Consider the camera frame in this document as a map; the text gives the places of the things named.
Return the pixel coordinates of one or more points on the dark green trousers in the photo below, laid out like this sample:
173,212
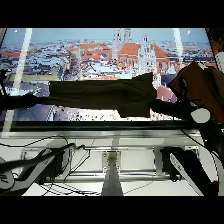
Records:
110,93

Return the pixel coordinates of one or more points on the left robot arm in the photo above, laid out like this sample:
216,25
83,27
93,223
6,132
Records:
49,157

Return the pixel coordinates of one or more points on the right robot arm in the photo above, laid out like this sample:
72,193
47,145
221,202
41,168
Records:
200,115

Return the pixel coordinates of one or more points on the brown garment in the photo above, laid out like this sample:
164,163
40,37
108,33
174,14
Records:
200,85

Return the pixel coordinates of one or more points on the silver frame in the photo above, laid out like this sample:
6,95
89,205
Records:
133,160

